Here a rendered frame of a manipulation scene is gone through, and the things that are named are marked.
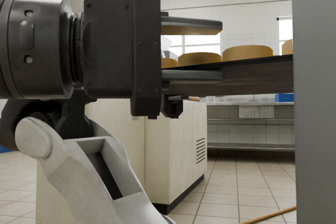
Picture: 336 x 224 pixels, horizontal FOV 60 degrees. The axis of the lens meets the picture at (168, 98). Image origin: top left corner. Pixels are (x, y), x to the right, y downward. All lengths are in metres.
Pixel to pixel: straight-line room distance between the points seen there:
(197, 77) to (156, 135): 1.86
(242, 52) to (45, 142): 0.48
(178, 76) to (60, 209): 1.51
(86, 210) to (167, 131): 1.51
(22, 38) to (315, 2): 0.20
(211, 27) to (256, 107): 4.24
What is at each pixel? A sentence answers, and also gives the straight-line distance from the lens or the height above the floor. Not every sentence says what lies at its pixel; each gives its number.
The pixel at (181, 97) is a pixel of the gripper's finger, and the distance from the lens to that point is 0.69.
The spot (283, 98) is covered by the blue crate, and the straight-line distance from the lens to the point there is 4.61.
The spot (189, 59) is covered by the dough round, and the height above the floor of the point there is 0.78.
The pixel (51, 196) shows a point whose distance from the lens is 1.74.
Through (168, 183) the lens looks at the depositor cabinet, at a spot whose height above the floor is 0.23.
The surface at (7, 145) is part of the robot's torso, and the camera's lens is 0.90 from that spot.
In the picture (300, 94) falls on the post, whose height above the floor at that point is 0.74.
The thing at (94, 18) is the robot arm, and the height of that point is 0.81.
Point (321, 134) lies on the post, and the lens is 0.20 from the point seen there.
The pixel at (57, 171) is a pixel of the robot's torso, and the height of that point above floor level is 0.61.
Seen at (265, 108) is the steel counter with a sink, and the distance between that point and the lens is 4.51.
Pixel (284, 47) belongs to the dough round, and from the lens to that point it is 0.28.
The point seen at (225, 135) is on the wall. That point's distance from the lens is 5.13.
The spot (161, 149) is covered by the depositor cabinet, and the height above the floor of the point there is 0.47.
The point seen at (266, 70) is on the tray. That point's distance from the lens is 0.30.
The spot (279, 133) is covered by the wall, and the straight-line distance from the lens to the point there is 5.17.
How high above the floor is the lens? 0.73
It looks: 3 degrees up
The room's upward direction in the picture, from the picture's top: straight up
